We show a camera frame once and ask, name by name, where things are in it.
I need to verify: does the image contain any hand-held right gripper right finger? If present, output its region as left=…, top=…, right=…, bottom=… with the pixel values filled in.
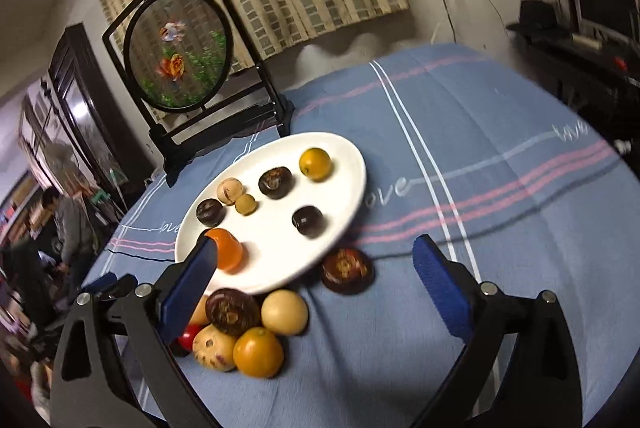
left=412, top=234, right=586, bottom=428

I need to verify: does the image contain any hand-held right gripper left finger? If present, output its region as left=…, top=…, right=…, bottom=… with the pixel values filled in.
left=50, top=235, right=224, bottom=428

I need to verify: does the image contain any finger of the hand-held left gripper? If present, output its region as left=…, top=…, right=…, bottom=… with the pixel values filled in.
left=80, top=274, right=140, bottom=297

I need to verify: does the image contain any dark brown mangosteen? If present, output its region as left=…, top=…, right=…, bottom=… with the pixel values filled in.
left=196, top=199, right=226, bottom=227
left=205, top=288, right=261, bottom=337
left=320, top=248, right=375, bottom=295
left=258, top=166, right=293, bottom=199

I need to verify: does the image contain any small red fruit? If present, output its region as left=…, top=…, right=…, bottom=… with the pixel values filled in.
left=177, top=324, right=205, bottom=354

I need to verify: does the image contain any orange tangerine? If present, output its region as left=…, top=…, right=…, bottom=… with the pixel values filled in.
left=202, top=228, right=244, bottom=273

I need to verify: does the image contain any tan purple-speckled fruit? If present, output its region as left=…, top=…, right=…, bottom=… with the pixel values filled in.
left=192, top=324, right=238, bottom=372

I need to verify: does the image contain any yellow-orange round fruit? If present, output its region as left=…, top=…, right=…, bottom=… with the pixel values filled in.
left=232, top=327, right=285, bottom=379
left=299, top=147, right=332, bottom=181

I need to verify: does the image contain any pale beige round fruit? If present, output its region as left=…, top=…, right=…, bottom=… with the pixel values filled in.
left=260, top=289, right=309, bottom=336

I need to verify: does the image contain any white round plate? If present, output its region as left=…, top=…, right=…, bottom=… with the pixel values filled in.
left=174, top=132, right=367, bottom=296

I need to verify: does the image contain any pale beige spotted fruit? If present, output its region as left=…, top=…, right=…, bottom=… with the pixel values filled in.
left=216, top=178, right=244, bottom=207

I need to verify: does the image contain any dark purple plum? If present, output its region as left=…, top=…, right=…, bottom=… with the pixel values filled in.
left=292, top=205, right=327, bottom=239

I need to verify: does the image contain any blue striped tablecloth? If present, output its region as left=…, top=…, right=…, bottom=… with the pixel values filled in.
left=80, top=42, right=640, bottom=428

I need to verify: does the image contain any goldfish screen on black stand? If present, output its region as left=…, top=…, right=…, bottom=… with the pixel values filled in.
left=101, top=0, right=296, bottom=186

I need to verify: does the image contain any dark low cabinet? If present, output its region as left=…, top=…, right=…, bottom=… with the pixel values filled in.
left=507, top=25, right=640, bottom=119

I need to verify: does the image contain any computer monitor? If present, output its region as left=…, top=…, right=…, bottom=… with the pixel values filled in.
left=570, top=0, right=640, bottom=43

